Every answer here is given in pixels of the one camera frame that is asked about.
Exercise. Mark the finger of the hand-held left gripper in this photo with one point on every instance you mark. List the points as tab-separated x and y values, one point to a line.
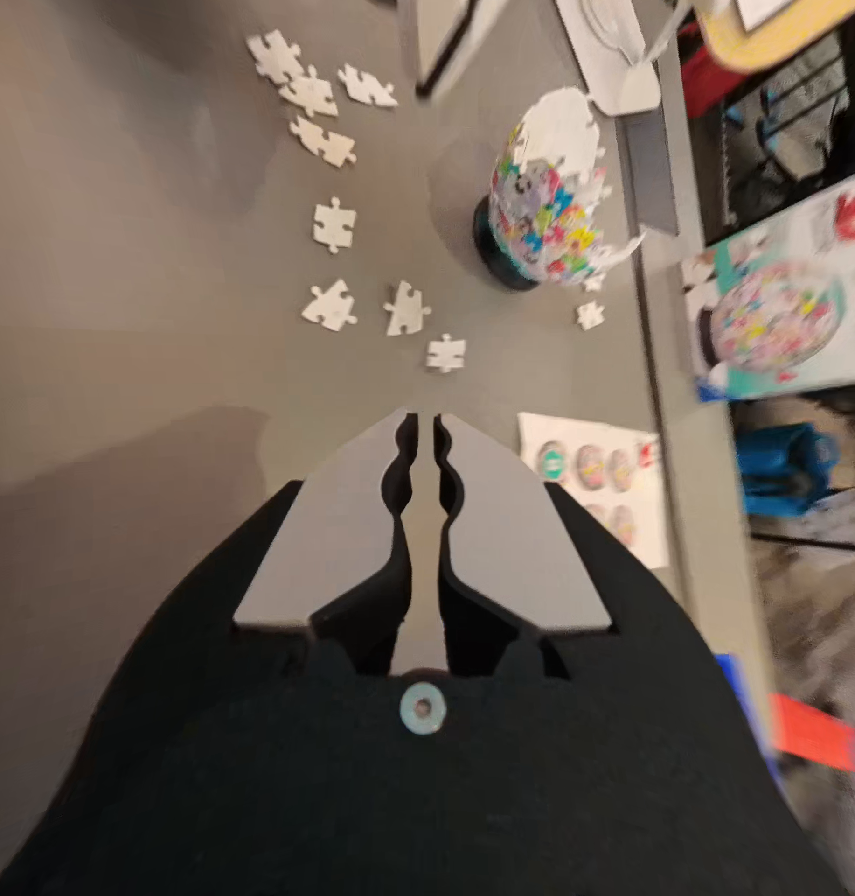
448	35

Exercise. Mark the printed instruction leaflet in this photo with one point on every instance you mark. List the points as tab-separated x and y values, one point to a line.
595	483

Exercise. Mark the dark grey table flap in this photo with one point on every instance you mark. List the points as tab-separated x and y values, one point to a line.
651	175

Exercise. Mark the blue object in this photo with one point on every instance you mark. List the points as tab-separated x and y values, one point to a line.
784	473

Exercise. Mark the partly built white puzzle ball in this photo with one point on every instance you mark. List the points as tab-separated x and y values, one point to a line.
553	210

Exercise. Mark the colourful puzzle ball box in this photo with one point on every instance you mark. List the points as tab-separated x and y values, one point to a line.
777	308

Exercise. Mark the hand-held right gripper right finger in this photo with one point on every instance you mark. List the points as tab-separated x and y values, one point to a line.
525	546

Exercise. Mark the red bin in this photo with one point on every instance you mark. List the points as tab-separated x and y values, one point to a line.
696	87

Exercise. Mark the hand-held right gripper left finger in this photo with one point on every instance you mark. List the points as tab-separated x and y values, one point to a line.
323	546

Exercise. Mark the red black object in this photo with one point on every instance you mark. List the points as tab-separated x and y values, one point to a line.
819	731

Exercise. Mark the wooden document board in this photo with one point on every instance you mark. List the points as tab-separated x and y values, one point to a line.
784	35

